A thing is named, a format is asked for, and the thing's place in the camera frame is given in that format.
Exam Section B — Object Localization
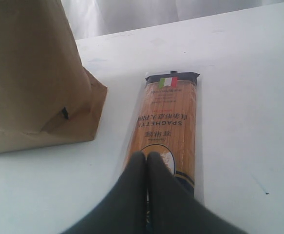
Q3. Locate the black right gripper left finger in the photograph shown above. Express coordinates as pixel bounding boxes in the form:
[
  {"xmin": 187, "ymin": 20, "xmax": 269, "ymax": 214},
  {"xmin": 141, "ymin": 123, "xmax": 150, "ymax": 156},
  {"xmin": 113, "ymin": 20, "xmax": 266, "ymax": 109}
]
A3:
[{"xmin": 64, "ymin": 152, "xmax": 147, "ymax": 234}]

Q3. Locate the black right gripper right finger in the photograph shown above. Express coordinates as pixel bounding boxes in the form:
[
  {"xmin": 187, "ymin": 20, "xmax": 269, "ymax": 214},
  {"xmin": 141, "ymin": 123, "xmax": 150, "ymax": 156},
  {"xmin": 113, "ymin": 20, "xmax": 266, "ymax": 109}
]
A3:
[{"xmin": 147, "ymin": 152, "xmax": 245, "ymax": 234}]

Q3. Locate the brown paper shopping bag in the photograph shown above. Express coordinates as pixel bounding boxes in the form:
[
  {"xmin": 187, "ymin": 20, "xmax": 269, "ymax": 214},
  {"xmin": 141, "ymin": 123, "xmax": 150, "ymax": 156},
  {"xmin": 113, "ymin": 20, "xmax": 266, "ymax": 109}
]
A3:
[{"xmin": 0, "ymin": 0, "xmax": 107, "ymax": 153}]

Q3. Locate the spaghetti packet dark blue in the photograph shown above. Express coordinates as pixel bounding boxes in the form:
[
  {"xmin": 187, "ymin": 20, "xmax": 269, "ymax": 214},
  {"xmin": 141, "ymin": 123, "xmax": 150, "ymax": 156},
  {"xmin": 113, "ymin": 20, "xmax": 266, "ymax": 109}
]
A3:
[{"xmin": 123, "ymin": 71, "xmax": 199, "ymax": 196}]

